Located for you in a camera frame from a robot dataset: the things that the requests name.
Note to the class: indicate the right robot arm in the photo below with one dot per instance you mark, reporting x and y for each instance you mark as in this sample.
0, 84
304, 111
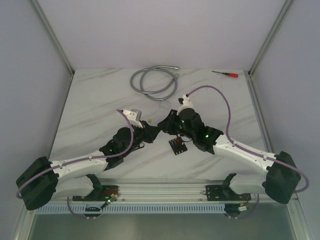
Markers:
275, 176

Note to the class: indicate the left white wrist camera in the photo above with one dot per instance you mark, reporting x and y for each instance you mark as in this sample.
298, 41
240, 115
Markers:
134, 117

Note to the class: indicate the red handled screwdriver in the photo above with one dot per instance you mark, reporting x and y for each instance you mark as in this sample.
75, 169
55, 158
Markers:
232, 75

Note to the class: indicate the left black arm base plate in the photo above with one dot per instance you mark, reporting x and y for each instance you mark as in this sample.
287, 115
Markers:
107, 192

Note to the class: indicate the black fuse box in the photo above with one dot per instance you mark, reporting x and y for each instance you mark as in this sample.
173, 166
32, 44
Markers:
178, 148

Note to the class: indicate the perforated cable duct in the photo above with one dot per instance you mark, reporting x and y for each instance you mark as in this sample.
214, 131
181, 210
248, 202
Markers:
133, 208

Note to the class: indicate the clear plastic fuse box cover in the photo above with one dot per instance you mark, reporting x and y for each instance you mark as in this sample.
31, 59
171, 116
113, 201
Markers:
165, 105

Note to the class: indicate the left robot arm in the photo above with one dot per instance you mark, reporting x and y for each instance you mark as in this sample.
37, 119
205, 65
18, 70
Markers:
45, 180

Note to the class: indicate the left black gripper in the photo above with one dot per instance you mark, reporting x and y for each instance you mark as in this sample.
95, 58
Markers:
146, 131

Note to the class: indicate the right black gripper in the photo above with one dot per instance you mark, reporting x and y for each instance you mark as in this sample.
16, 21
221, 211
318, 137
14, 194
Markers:
167, 125

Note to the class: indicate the aluminium rail frame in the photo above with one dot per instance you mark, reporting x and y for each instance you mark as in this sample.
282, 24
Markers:
158, 191

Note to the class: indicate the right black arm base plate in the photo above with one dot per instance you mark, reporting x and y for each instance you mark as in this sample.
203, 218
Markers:
224, 193

